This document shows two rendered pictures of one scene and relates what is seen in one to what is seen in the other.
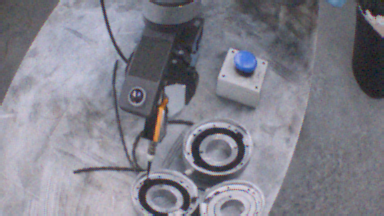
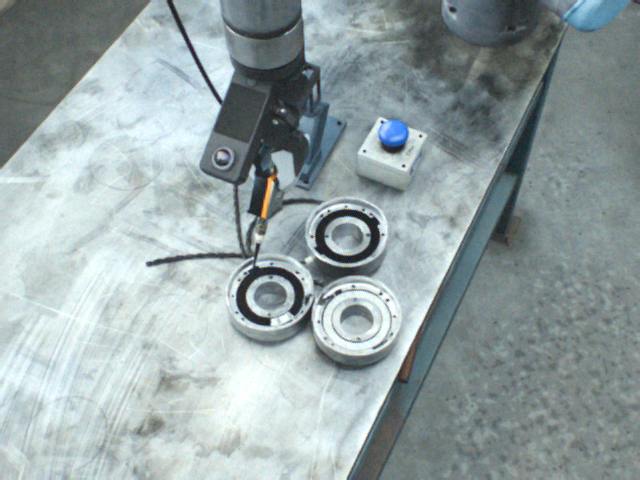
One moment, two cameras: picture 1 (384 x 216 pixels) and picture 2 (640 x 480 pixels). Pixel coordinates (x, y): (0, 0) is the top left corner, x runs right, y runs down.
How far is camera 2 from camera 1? 0.16 m
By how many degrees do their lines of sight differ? 6
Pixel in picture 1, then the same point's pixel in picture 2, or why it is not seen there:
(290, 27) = (485, 83)
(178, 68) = (280, 131)
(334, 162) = (592, 298)
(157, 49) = (250, 103)
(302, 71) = (487, 147)
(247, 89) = (391, 168)
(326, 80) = (583, 172)
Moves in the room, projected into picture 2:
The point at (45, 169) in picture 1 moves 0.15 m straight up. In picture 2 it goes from (91, 263) to (59, 192)
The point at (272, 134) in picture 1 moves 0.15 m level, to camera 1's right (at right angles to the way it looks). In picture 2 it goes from (423, 225) to (540, 244)
